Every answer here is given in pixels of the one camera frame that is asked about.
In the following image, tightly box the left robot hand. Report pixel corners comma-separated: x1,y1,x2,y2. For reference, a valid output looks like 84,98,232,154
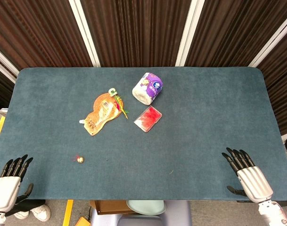
0,154,34,217

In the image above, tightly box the orange spouted drink pouch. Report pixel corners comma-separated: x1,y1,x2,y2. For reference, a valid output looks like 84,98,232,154
79,99,121,137

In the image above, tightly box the round woven orange coaster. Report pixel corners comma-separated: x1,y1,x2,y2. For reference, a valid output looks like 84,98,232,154
93,92,123,119

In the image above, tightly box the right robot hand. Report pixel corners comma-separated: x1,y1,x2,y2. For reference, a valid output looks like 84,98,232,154
221,147,274,203

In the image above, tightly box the purple wrapped toilet paper roll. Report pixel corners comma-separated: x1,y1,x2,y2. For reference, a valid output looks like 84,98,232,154
132,72,164,105

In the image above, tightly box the colourful tassel with green tag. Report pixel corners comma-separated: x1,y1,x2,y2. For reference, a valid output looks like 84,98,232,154
108,87,129,120

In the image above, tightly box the white sneaker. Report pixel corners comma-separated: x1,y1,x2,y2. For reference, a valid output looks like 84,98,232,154
13,210,30,220
31,203,51,222

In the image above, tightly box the light green round stool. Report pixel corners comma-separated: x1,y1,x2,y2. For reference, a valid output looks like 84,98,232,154
126,200,167,216

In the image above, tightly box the blue felt table cover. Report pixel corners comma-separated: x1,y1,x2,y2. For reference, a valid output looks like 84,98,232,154
0,67,287,201

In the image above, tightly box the small gold bell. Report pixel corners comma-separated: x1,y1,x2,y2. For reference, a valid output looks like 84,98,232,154
71,154,85,164

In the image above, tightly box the clear case with red contents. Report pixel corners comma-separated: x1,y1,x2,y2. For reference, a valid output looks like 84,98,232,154
133,105,163,133

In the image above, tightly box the orange box on floor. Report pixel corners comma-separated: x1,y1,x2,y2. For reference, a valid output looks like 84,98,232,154
75,216,91,226

